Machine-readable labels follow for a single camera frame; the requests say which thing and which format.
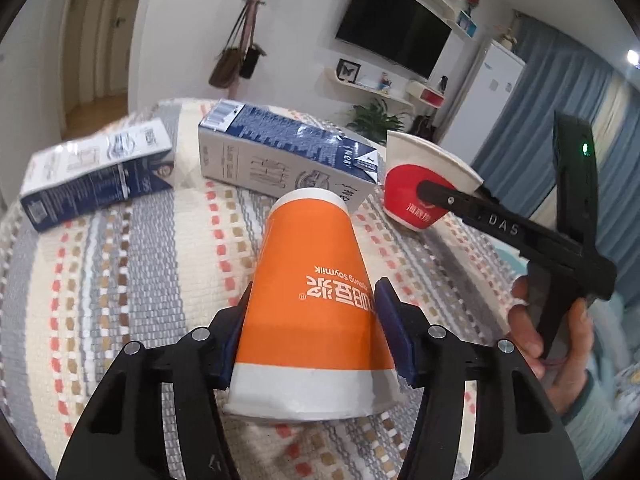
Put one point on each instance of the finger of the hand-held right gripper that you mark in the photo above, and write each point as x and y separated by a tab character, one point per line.
450	199

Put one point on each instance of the black wall television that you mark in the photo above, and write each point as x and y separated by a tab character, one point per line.
395	25

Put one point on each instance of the small colourful figurine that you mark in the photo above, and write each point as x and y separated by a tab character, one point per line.
385	80

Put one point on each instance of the small blue white milk carton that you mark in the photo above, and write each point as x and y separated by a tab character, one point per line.
95	180

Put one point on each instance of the small potted flower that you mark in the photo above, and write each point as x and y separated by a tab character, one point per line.
510	37

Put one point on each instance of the dark small bottle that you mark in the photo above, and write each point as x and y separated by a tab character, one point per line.
443	83

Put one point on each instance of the red white paper cup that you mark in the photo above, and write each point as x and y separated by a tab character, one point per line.
405	200

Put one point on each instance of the orange paper cup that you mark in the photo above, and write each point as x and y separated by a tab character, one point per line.
310	310

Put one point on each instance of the blue cream curtain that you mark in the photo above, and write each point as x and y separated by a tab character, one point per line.
540	110

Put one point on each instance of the ceiling spot light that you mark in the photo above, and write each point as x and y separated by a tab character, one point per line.
634	57

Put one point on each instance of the red round paddle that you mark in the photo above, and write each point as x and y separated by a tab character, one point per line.
473	0

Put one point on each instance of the striped woven tablecloth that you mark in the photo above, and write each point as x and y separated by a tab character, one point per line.
150	280

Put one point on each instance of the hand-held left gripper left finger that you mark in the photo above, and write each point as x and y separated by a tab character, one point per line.
230	360

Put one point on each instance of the framed butterfly picture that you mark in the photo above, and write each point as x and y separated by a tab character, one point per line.
348	70

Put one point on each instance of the red white box shelf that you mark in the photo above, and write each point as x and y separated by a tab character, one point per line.
426	94

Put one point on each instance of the person's right hand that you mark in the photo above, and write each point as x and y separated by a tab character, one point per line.
572	360

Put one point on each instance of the green potted plant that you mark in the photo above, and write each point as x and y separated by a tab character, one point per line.
375	119

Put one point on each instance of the black acoustic guitar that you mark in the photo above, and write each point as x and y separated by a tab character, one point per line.
424	127

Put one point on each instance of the large blue white milk carton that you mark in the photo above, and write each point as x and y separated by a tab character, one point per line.
260	160

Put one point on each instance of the blue cube shelf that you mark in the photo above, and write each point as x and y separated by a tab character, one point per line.
465	20

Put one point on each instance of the black shoulder bag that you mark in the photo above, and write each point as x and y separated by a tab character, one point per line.
249	62

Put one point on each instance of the brown shoulder bag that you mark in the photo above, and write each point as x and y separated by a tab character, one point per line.
225	67

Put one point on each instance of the low white wall shelf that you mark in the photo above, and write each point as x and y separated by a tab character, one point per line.
370	92

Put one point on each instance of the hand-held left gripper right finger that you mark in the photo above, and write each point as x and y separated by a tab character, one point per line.
397	335

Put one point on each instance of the person's right forearm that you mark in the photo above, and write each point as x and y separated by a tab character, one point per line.
600	435

